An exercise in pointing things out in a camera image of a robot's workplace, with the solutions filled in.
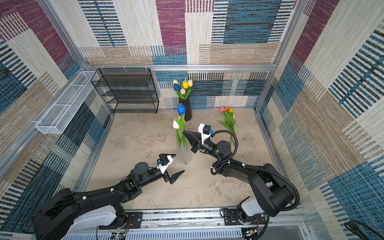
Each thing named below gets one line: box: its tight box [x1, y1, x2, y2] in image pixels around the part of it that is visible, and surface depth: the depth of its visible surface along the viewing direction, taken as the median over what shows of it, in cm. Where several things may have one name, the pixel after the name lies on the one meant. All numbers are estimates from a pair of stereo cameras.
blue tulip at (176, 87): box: [173, 83, 180, 91], surface depth 93 cm
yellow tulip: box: [182, 81, 189, 89], surface depth 93 cm
